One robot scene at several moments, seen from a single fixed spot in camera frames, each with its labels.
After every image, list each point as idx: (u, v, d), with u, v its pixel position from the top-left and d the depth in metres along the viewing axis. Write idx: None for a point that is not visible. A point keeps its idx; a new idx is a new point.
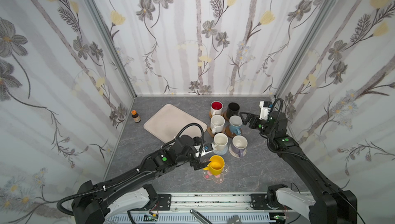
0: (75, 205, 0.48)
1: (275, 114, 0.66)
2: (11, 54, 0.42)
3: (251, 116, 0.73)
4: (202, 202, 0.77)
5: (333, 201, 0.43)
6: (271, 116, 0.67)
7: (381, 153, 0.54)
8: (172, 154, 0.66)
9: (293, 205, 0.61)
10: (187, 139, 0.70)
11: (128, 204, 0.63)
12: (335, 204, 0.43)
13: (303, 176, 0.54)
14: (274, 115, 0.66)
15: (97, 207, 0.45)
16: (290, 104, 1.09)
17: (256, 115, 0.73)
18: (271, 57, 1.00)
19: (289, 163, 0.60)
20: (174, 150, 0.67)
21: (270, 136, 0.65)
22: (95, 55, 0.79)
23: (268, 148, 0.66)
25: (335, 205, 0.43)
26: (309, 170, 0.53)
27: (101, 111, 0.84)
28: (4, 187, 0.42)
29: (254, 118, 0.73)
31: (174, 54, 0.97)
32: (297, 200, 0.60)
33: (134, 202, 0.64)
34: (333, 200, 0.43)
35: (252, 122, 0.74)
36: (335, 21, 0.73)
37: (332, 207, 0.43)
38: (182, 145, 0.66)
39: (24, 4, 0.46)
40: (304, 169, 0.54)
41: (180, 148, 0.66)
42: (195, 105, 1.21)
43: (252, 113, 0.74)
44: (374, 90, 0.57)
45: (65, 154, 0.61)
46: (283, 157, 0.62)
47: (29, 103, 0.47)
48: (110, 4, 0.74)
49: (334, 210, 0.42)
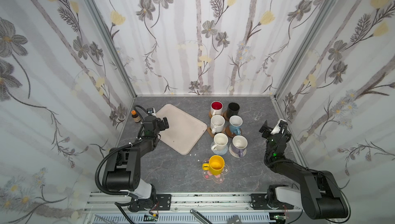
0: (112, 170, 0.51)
1: (277, 138, 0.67)
2: (11, 54, 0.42)
3: (264, 128, 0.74)
4: (202, 202, 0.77)
5: (311, 176, 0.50)
6: (273, 138, 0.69)
7: (381, 153, 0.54)
8: (149, 131, 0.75)
9: (294, 202, 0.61)
10: (151, 117, 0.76)
11: (142, 183, 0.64)
12: (312, 177, 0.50)
13: (289, 172, 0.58)
14: (275, 138, 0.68)
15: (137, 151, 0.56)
16: (290, 104, 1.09)
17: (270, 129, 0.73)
18: (271, 57, 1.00)
19: (279, 171, 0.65)
20: (147, 127, 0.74)
21: (267, 150, 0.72)
22: (95, 55, 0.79)
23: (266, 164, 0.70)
25: (312, 179, 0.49)
26: (289, 166, 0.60)
27: (101, 111, 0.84)
28: (4, 187, 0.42)
29: (267, 130, 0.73)
31: (174, 54, 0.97)
32: (296, 193, 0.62)
33: (144, 184, 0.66)
34: (310, 174, 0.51)
35: (265, 133, 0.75)
36: (335, 21, 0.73)
37: (310, 181, 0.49)
38: (151, 121, 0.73)
39: (25, 4, 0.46)
40: (287, 167, 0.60)
41: (151, 124, 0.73)
42: (195, 104, 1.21)
43: (266, 123, 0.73)
44: (374, 89, 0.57)
45: (65, 154, 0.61)
46: (277, 170, 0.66)
47: (29, 104, 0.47)
48: (110, 4, 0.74)
49: (314, 185, 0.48)
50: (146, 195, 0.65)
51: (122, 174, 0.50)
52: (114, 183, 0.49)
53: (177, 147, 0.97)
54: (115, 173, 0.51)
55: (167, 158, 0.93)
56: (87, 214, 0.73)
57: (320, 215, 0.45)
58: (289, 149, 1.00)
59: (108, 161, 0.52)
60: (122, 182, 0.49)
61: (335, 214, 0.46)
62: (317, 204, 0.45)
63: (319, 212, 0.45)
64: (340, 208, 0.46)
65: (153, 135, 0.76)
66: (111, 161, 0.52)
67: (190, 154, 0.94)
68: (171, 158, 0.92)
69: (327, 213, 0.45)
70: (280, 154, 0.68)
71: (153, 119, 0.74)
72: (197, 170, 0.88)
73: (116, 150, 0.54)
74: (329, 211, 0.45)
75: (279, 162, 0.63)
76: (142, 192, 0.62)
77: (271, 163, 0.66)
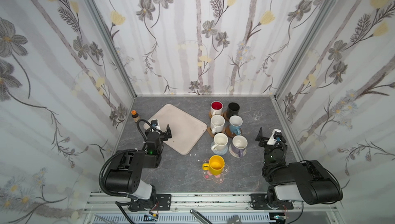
0: (114, 170, 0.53)
1: (276, 156, 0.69)
2: (11, 54, 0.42)
3: (261, 138, 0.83)
4: (202, 202, 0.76)
5: (298, 165, 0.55)
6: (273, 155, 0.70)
7: (381, 153, 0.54)
8: (153, 148, 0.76)
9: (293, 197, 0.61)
10: (155, 135, 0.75)
11: (141, 184, 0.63)
12: (299, 166, 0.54)
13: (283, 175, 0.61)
14: (275, 155, 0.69)
15: (140, 155, 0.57)
16: (290, 104, 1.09)
17: (266, 139, 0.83)
18: (271, 57, 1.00)
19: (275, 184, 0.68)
20: (150, 146, 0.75)
21: (265, 164, 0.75)
22: (95, 55, 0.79)
23: (264, 176, 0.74)
25: (299, 167, 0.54)
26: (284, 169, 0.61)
27: (101, 111, 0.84)
28: (4, 187, 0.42)
29: (263, 140, 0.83)
31: (175, 54, 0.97)
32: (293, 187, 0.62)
33: (144, 185, 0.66)
34: (297, 165, 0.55)
35: (262, 142, 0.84)
36: (335, 21, 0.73)
37: (298, 169, 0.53)
38: (154, 141, 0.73)
39: (25, 4, 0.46)
40: (283, 172, 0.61)
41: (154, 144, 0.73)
42: (195, 104, 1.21)
43: (261, 134, 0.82)
44: (373, 89, 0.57)
45: (65, 154, 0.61)
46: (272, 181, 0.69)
47: (29, 103, 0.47)
48: (110, 4, 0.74)
49: (301, 172, 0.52)
50: (146, 196, 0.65)
51: (121, 175, 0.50)
52: (114, 179, 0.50)
53: (176, 147, 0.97)
54: (117, 172, 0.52)
55: (167, 158, 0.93)
56: (87, 214, 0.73)
57: (317, 201, 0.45)
58: (289, 149, 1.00)
59: (112, 162, 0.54)
60: (120, 183, 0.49)
61: (332, 198, 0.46)
62: (313, 190, 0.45)
63: (317, 197, 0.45)
64: (335, 191, 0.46)
65: (156, 153, 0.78)
66: (115, 162, 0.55)
67: (190, 154, 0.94)
68: (171, 158, 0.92)
69: (322, 195, 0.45)
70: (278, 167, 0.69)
71: (156, 139, 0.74)
72: (197, 170, 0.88)
73: (122, 151, 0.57)
74: (325, 195, 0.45)
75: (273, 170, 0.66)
76: (142, 193, 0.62)
77: (267, 174, 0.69)
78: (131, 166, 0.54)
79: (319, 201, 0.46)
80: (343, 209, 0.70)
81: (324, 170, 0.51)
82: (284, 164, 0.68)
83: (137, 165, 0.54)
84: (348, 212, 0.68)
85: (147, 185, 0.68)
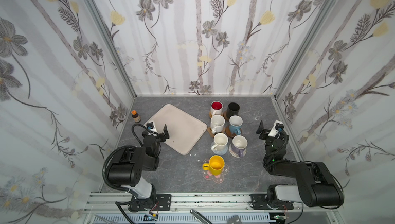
0: (117, 164, 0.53)
1: (277, 145, 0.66)
2: (11, 54, 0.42)
3: (262, 131, 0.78)
4: (202, 202, 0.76)
5: (304, 166, 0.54)
6: (273, 144, 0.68)
7: (380, 153, 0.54)
8: (149, 151, 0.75)
9: (293, 197, 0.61)
10: (150, 139, 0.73)
11: (142, 182, 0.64)
12: (304, 166, 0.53)
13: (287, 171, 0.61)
14: (276, 145, 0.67)
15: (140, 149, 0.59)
16: (290, 104, 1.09)
17: (267, 131, 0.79)
18: (271, 57, 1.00)
19: (273, 173, 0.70)
20: (148, 149, 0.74)
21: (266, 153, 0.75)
22: (95, 55, 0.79)
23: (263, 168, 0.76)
25: (304, 167, 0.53)
26: (287, 164, 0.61)
27: (102, 111, 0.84)
28: (4, 187, 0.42)
29: (265, 132, 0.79)
31: (174, 54, 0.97)
32: (293, 187, 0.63)
33: (145, 183, 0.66)
34: (303, 165, 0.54)
35: (263, 135, 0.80)
36: (335, 21, 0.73)
37: (303, 169, 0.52)
38: (151, 145, 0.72)
39: (25, 4, 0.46)
40: (285, 166, 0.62)
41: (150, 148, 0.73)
42: (195, 104, 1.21)
43: (263, 126, 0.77)
44: (374, 89, 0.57)
45: (65, 154, 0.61)
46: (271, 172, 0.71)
47: (29, 104, 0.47)
48: (110, 4, 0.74)
49: (306, 173, 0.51)
50: (146, 194, 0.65)
51: (124, 169, 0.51)
52: (118, 172, 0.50)
53: (176, 147, 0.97)
54: (119, 166, 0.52)
55: (167, 158, 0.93)
56: (87, 214, 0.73)
57: (316, 203, 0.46)
58: (289, 149, 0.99)
59: (113, 157, 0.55)
60: (123, 175, 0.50)
61: (332, 203, 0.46)
62: (313, 192, 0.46)
63: (316, 201, 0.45)
64: (336, 195, 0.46)
65: (154, 155, 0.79)
66: (117, 156, 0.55)
67: (190, 154, 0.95)
68: (171, 158, 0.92)
69: (323, 201, 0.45)
70: (278, 157, 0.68)
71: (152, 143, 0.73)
72: (197, 170, 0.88)
73: (123, 147, 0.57)
74: (325, 199, 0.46)
75: (275, 162, 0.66)
76: (142, 191, 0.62)
77: (267, 166, 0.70)
78: (133, 159, 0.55)
79: (319, 204, 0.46)
80: (343, 209, 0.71)
81: (329, 175, 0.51)
82: (282, 155, 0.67)
83: (138, 158, 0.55)
84: (348, 212, 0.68)
85: (147, 184, 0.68)
